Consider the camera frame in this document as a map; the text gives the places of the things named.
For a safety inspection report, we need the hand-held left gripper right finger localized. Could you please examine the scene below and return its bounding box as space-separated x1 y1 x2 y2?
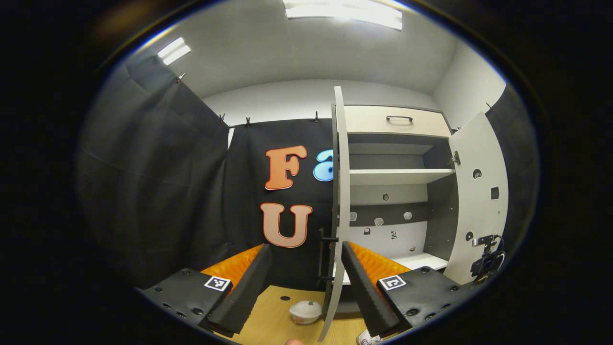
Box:
341 241 475 339

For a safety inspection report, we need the black backdrop cloth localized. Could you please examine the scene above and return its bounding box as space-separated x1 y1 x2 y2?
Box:
76 53 541 288

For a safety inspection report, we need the white bowl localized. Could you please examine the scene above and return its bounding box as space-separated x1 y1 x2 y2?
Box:
289 300 323 325

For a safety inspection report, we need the large ceiling light panel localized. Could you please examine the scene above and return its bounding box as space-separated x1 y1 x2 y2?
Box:
283 0 403 30

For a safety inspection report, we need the white striped shoe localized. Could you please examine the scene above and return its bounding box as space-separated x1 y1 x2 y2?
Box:
357 329 385 345

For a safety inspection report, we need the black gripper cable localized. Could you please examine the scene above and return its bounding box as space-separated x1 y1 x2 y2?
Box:
488 235 507 276

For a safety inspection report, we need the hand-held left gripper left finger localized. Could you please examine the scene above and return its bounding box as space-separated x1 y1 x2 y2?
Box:
136 243 272 338

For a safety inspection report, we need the grey white shoe cabinet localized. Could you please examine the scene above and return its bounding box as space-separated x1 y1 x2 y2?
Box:
330 104 460 312

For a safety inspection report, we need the white shoe cabinet door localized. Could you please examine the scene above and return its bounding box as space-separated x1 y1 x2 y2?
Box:
443 112 509 286
318 86 351 342

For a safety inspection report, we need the white cabinet drawer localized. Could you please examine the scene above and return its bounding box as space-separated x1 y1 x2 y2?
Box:
345 105 452 138

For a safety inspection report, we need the small ceiling light panel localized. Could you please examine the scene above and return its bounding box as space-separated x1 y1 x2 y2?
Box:
158 37 191 66

